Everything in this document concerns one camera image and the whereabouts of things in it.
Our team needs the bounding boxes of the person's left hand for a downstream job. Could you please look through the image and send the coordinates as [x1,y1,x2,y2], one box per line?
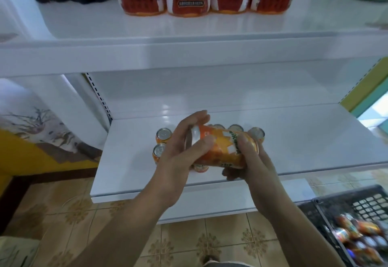
[148,110,215,209]

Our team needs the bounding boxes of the person's right hand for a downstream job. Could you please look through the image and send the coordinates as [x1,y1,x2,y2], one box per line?
[221,132,281,203]

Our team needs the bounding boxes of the white metal shelf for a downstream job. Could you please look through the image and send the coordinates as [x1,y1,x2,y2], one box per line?
[0,0,388,225]

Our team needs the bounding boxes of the grey plastic crate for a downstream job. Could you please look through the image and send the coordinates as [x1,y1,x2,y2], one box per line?
[297,184,388,267]

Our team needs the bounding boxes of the drinks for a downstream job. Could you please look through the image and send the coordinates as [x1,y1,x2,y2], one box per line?
[332,227,388,266]

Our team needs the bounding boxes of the person's right forearm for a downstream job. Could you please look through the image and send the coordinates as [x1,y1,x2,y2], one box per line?
[251,182,346,267]

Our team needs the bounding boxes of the person's left forearm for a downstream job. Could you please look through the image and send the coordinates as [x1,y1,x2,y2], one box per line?
[67,185,183,267]

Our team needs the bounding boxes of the person's grey shirt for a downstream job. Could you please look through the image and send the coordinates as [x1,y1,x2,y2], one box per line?
[203,260,254,267]

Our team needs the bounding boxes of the white bamboo print curtain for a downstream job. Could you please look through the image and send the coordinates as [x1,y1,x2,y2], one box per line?
[0,75,109,163]

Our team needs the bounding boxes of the flat cardboard box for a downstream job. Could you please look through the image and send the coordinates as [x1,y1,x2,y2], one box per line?
[0,236,41,267]

